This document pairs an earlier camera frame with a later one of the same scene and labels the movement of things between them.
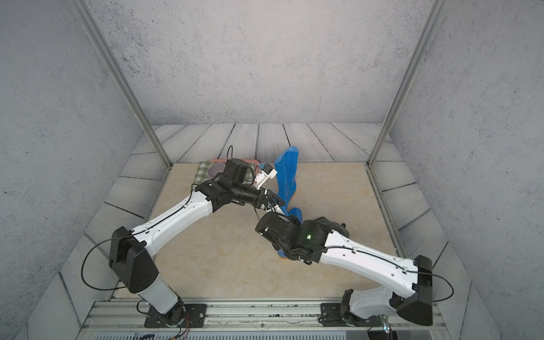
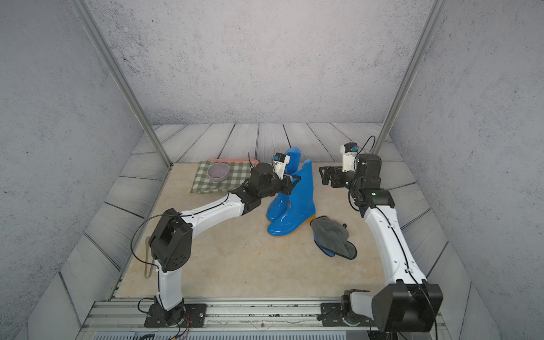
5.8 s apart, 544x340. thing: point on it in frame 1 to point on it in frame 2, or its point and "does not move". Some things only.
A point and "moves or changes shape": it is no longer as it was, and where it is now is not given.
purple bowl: x=214 y=168 does not move
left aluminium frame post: x=109 y=59 does not move
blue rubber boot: x=287 y=197 moves or changes shape
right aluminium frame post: x=432 y=18 does not move
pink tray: x=224 y=160 does not move
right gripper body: x=295 y=222 to x=341 y=180
